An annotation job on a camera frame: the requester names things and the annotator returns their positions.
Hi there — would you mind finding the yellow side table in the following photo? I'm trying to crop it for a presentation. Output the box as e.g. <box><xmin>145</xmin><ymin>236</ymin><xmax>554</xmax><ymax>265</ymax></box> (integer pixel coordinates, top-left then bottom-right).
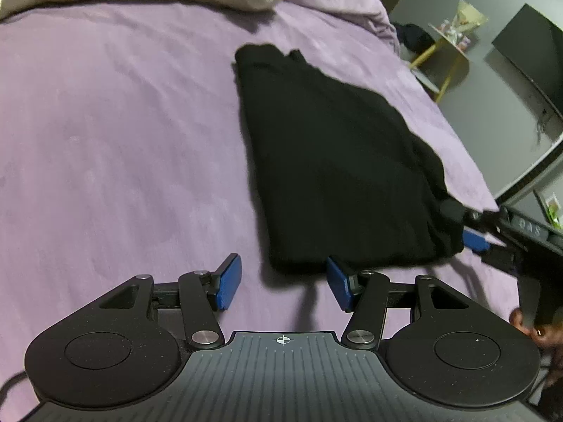
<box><xmin>409</xmin><ymin>24</ymin><xmax>470</xmax><ymax>104</ymax></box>

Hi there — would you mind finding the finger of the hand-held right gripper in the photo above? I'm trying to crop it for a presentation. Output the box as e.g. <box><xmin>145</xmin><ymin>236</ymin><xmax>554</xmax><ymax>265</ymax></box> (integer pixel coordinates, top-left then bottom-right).
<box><xmin>439</xmin><ymin>200</ymin><xmax>506</xmax><ymax>231</ymax></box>
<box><xmin>461</xmin><ymin>228</ymin><xmax>519</xmax><ymax>273</ymax></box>

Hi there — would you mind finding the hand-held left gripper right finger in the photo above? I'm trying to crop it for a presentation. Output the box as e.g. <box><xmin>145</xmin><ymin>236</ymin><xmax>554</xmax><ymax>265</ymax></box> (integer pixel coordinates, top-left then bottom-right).
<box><xmin>326</xmin><ymin>257</ymin><xmax>516</xmax><ymax>351</ymax></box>

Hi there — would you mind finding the person's right hand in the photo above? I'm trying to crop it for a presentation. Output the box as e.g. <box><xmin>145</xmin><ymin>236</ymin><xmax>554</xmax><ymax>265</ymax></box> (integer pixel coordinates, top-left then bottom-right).
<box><xmin>507</xmin><ymin>308</ymin><xmax>563</xmax><ymax>363</ymax></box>

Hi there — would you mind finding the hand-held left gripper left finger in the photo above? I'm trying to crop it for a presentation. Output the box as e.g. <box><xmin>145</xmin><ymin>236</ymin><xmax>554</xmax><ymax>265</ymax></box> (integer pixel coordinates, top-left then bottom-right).
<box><xmin>52</xmin><ymin>253</ymin><xmax>243</xmax><ymax>350</ymax></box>

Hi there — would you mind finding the black cable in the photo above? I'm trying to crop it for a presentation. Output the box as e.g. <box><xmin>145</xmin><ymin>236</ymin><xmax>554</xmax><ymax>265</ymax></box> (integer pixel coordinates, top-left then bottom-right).
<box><xmin>0</xmin><ymin>371</ymin><xmax>32</xmax><ymax>406</ymax></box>

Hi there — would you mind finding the black long-sleeved shirt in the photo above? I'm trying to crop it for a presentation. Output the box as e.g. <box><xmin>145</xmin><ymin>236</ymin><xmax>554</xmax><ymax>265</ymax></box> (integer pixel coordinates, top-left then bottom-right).
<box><xmin>232</xmin><ymin>43</ymin><xmax>468</xmax><ymax>276</ymax></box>

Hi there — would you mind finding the dark clothes heap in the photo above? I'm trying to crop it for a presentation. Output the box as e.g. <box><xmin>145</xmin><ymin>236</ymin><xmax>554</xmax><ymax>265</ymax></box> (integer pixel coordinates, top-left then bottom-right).
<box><xmin>393</xmin><ymin>22</ymin><xmax>437</xmax><ymax>57</ymax></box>

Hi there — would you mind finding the wrapped flower bouquet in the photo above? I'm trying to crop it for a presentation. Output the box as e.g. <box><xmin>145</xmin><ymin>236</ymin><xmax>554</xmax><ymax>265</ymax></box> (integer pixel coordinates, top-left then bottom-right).
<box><xmin>440</xmin><ymin>0</ymin><xmax>490</xmax><ymax>50</ymax></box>

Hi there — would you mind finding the purple bed blanket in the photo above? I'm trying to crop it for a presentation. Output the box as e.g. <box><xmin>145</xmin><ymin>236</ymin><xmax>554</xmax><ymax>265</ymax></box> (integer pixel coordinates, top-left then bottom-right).
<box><xmin>0</xmin><ymin>0</ymin><xmax>525</xmax><ymax>422</ymax></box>

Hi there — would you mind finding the black television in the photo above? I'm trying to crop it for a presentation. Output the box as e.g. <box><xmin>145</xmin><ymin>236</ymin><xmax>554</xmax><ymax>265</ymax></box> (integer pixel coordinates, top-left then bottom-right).
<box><xmin>491</xmin><ymin>3</ymin><xmax>563</xmax><ymax>124</ymax></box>

